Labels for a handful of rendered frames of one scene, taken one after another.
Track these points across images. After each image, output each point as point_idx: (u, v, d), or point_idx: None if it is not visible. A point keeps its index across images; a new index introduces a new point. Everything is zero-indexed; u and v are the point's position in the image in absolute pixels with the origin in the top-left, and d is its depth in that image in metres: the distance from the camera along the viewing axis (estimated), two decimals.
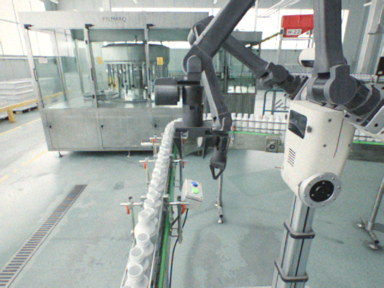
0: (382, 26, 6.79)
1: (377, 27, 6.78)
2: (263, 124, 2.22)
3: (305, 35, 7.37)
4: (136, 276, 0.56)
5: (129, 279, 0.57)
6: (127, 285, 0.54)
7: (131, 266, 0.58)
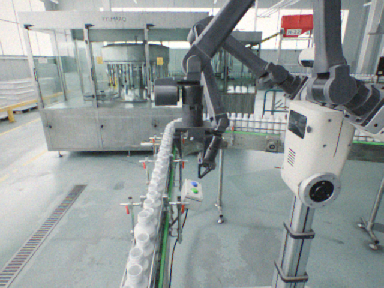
0: (382, 26, 6.79)
1: (377, 27, 6.78)
2: (263, 124, 2.22)
3: (305, 35, 7.37)
4: (135, 277, 0.56)
5: (128, 279, 0.57)
6: (126, 285, 0.53)
7: (130, 266, 0.58)
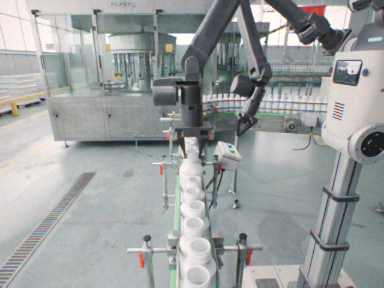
0: None
1: None
2: (281, 104, 2.16)
3: None
4: (199, 211, 0.50)
5: (190, 215, 0.50)
6: (192, 217, 0.47)
7: (190, 202, 0.52)
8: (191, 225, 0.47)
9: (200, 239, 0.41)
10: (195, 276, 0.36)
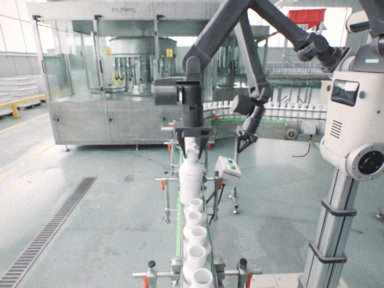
0: None
1: None
2: (281, 111, 2.18)
3: (310, 30, 7.33)
4: (201, 238, 0.52)
5: (192, 241, 0.53)
6: (195, 245, 0.49)
7: (192, 228, 0.54)
8: (194, 252, 0.50)
9: (202, 269, 0.44)
10: None
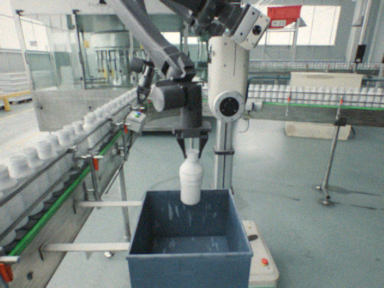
0: None
1: (360, 20, 7.02)
2: None
3: (291, 27, 7.61)
4: (62, 133, 0.80)
5: (57, 136, 0.81)
6: (53, 134, 0.78)
7: (60, 129, 0.83)
8: None
9: (47, 140, 0.72)
10: None
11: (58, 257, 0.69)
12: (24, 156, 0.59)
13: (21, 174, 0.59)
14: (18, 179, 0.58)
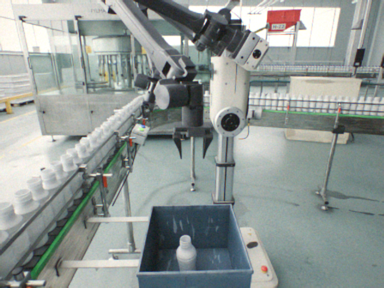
0: None
1: (360, 23, 7.07)
2: None
3: (291, 30, 7.66)
4: (80, 147, 0.91)
5: (76, 149, 0.92)
6: (72, 148, 0.88)
7: (78, 143, 0.93)
8: None
9: (68, 155, 0.83)
10: None
11: (71, 271, 0.73)
12: (53, 171, 0.70)
13: (51, 186, 0.70)
14: (49, 190, 0.69)
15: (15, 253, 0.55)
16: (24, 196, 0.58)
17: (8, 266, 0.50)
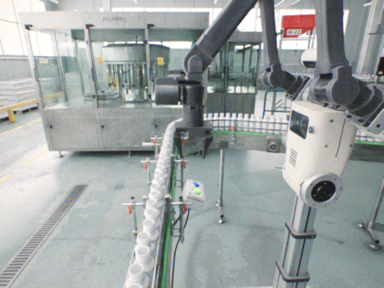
0: (382, 26, 6.80)
1: (377, 27, 6.78)
2: (263, 124, 2.22)
3: (305, 35, 7.37)
4: (144, 256, 0.62)
5: (137, 258, 0.63)
6: (136, 263, 0.60)
7: (138, 248, 0.65)
8: (135, 269, 0.60)
9: (135, 284, 0.54)
10: None
11: None
12: None
13: None
14: None
15: None
16: None
17: None
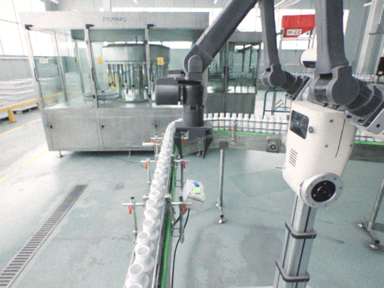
0: (382, 26, 6.80)
1: (377, 27, 6.78)
2: (263, 124, 2.22)
3: (305, 35, 7.37)
4: (144, 256, 0.62)
5: (137, 258, 0.63)
6: (136, 263, 0.60)
7: (138, 248, 0.65)
8: (135, 269, 0.60)
9: (135, 284, 0.54)
10: None
11: None
12: None
13: None
14: None
15: None
16: None
17: None
